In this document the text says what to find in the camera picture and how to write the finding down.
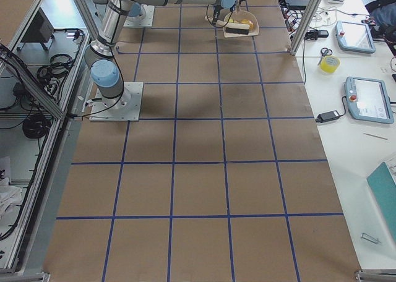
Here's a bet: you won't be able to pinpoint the lower blue teach pendant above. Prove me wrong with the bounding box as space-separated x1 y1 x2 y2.
344 77 394 124

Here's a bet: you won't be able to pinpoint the black handled scissors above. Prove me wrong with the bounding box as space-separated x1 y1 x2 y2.
317 47 333 66

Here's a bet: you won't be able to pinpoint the blue teach pendant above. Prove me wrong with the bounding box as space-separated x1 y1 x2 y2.
344 77 394 124
335 21 376 54

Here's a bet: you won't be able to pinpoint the black power adapter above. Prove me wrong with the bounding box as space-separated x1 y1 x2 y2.
316 110 340 123

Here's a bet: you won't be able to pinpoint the teal notebook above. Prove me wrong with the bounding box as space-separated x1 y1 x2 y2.
367 162 395 239

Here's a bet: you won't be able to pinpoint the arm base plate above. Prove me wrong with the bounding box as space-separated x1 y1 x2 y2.
88 82 144 122
124 3 155 28

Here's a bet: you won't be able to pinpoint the toy potato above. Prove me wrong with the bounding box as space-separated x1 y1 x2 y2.
241 19 254 30

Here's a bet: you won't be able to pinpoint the beige hand brush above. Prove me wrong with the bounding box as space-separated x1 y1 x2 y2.
205 15 252 37

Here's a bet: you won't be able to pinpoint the yellow tape roll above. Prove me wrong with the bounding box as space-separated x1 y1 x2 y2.
319 55 340 74

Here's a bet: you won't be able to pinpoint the aluminium frame post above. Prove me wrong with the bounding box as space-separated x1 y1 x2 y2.
289 0 321 56

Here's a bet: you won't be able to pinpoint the upper blue teach pendant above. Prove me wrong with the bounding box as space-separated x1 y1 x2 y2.
335 21 376 54

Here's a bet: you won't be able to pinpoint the beige plastic dustpan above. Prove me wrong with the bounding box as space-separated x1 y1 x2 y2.
223 3 259 38

